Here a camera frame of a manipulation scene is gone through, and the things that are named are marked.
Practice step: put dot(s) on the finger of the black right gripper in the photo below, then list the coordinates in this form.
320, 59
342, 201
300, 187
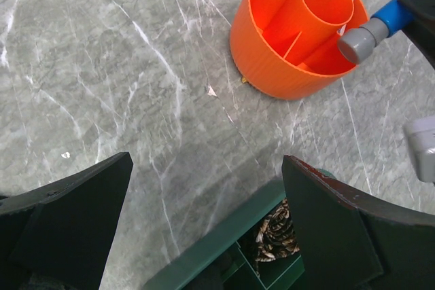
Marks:
421, 30

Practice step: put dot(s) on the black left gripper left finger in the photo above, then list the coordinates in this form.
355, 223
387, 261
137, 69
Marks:
65, 229

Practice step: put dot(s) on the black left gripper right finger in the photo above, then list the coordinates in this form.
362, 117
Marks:
349, 239

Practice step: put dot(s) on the orange round pen holder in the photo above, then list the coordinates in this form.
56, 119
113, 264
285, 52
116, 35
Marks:
288, 49

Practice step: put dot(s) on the brown patterned rolled band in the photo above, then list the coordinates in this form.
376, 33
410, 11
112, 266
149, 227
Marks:
276, 238

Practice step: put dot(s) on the green compartment tray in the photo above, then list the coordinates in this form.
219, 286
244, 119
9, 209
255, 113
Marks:
235, 235

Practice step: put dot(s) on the grey folded cloth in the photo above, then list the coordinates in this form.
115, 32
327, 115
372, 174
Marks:
211, 277

